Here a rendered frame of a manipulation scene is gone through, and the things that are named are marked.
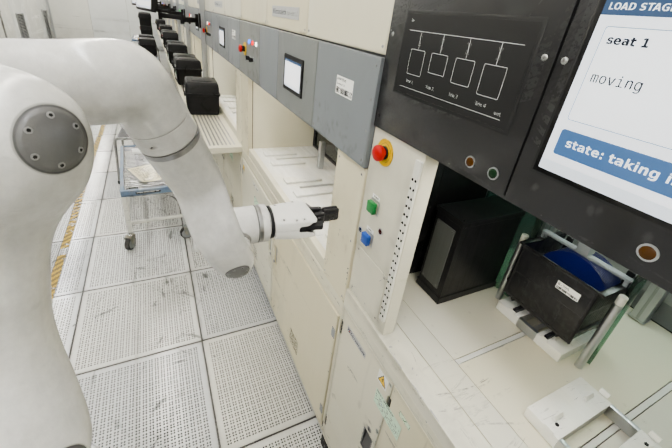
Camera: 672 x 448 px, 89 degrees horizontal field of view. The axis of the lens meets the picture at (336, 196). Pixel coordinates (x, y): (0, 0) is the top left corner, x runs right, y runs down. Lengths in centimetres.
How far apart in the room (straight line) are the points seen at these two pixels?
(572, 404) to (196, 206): 93
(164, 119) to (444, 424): 81
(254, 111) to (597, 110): 187
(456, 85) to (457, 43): 7
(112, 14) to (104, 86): 1341
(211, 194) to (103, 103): 22
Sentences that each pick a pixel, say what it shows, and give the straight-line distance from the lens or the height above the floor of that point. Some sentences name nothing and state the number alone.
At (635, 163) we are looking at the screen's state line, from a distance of 51.
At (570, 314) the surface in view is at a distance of 112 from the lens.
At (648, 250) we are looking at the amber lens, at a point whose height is 143.
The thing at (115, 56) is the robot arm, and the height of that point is 156.
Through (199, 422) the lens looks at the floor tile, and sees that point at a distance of 189.
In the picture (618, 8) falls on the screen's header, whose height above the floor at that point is 167.
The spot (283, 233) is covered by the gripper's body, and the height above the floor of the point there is 120.
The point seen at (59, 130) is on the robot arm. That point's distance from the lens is 37.
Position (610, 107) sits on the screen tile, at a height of 157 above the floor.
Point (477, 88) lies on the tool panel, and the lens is 64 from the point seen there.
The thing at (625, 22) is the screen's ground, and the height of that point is 166.
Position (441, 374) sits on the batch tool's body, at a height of 87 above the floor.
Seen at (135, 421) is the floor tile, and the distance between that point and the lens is 196.
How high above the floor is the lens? 162
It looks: 27 degrees down
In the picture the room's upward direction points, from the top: 7 degrees clockwise
